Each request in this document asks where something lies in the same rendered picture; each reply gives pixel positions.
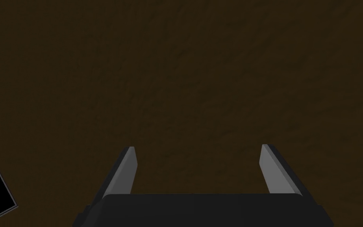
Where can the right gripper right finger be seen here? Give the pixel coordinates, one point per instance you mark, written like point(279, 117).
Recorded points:
point(277, 173)

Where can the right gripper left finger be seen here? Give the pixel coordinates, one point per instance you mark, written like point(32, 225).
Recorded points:
point(123, 176)

